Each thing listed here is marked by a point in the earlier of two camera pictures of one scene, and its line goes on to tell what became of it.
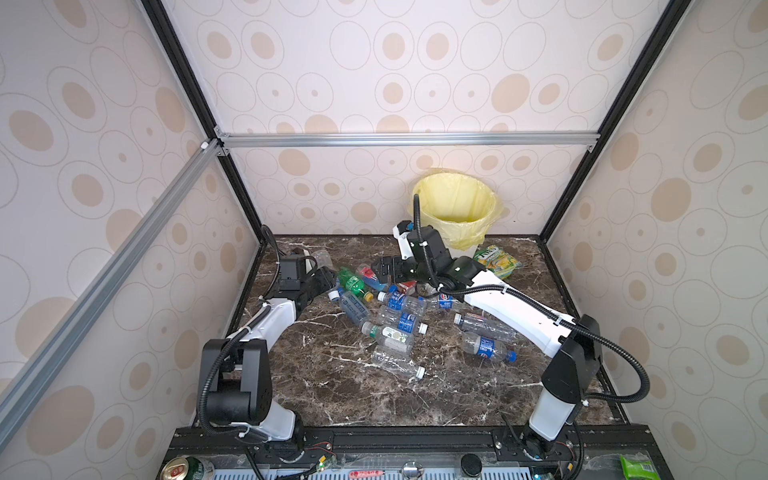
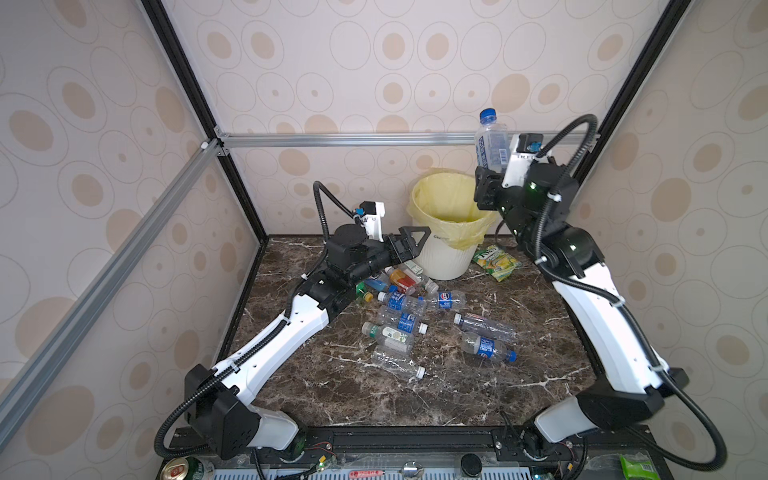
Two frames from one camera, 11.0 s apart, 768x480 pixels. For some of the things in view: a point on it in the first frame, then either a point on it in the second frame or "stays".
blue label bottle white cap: (411, 305) stays
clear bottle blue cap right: (489, 348) stays
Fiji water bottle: (351, 306) → (377, 284)
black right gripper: (395, 262) → (488, 186)
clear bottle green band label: (389, 337) stays
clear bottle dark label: (481, 325) stays
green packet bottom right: (638, 466) stays
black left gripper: (324, 279) → (406, 250)
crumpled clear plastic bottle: (401, 361) stays
